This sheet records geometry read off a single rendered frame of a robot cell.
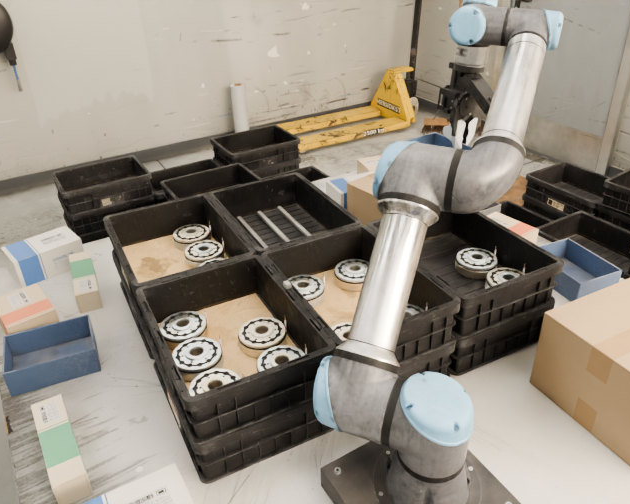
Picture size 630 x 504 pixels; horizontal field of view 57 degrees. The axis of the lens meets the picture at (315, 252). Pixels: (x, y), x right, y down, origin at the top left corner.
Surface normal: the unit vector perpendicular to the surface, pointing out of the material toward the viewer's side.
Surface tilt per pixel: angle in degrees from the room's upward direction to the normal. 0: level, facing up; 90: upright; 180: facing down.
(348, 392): 44
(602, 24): 90
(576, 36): 90
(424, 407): 10
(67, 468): 0
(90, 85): 90
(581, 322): 0
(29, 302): 0
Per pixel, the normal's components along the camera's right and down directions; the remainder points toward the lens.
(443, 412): 0.10, -0.79
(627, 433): -0.89, 0.26
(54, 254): 0.67, 0.36
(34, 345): 0.40, 0.46
